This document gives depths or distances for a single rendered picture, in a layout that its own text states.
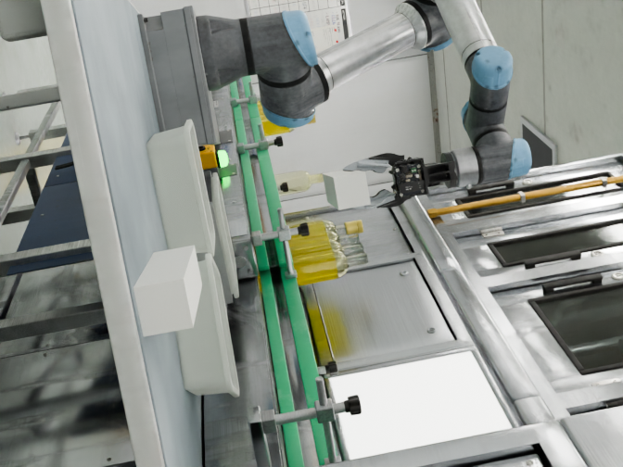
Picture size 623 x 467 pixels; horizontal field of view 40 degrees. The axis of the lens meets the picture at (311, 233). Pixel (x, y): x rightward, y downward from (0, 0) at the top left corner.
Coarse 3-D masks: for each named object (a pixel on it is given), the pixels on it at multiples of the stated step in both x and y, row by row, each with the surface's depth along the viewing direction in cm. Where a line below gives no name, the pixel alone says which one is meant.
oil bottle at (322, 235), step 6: (300, 234) 213; (312, 234) 212; (318, 234) 212; (324, 234) 211; (330, 234) 211; (336, 234) 212; (288, 240) 211; (294, 240) 211; (300, 240) 210; (306, 240) 210; (312, 240) 209; (318, 240) 209; (324, 240) 209; (336, 240) 210
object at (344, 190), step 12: (324, 180) 178; (336, 180) 157; (348, 180) 157; (360, 180) 157; (336, 192) 157; (348, 192) 157; (360, 192) 158; (336, 204) 161; (348, 204) 158; (360, 204) 158
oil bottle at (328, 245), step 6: (330, 240) 208; (294, 246) 208; (300, 246) 207; (306, 246) 207; (312, 246) 206; (318, 246) 206; (324, 246) 205; (330, 246) 205; (336, 246) 205; (342, 246) 207; (294, 252) 205; (300, 252) 205; (306, 252) 204; (312, 252) 204
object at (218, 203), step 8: (216, 176) 171; (216, 184) 167; (216, 192) 163; (216, 200) 161; (216, 208) 160; (224, 208) 178; (216, 216) 162; (224, 216) 178; (224, 224) 179; (224, 232) 162; (224, 240) 163; (224, 248) 164; (232, 248) 182; (224, 256) 165; (232, 256) 182; (232, 264) 166; (232, 272) 166; (232, 280) 167; (232, 288) 169
